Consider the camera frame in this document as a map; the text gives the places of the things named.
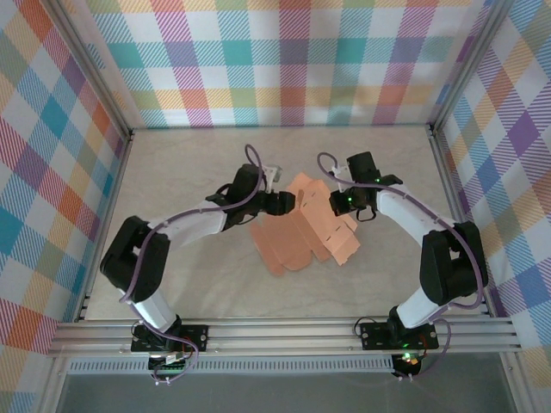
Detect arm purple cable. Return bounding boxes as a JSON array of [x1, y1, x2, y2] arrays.
[[317, 151, 480, 382], [119, 144, 273, 385]]

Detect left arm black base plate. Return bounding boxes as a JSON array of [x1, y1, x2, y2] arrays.
[[130, 324, 210, 354]]

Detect orange paper box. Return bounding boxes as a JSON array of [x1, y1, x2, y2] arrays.
[[250, 171, 362, 276]]

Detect aluminium frame post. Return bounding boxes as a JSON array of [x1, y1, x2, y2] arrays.
[[46, 0, 135, 139], [429, 0, 513, 134]]

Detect aluminium table side rail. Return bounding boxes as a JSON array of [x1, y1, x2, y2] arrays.
[[75, 128, 135, 323], [428, 126, 492, 317]]

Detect grey slotted cable duct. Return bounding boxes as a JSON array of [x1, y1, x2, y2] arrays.
[[67, 355, 396, 374]]

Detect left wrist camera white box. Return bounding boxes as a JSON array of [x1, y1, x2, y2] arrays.
[[263, 165, 283, 193]]

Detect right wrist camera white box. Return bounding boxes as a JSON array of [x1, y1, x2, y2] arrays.
[[331, 165, 350, 194]]

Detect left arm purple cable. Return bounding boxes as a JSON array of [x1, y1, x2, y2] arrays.
[[119, 144, 273, 385]]

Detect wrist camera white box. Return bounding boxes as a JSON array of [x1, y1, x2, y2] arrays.
[[263, 165, 283, 193], [331, 165, 350, 194]]

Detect aluminium mounting rail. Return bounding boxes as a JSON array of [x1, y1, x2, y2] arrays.
[[46, 317, 523, 358]]

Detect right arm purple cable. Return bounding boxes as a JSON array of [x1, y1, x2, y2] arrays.
[[317, 151, 480, 382]]

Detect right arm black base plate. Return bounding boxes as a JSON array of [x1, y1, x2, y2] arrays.
[[359, 321, 440, 350]]

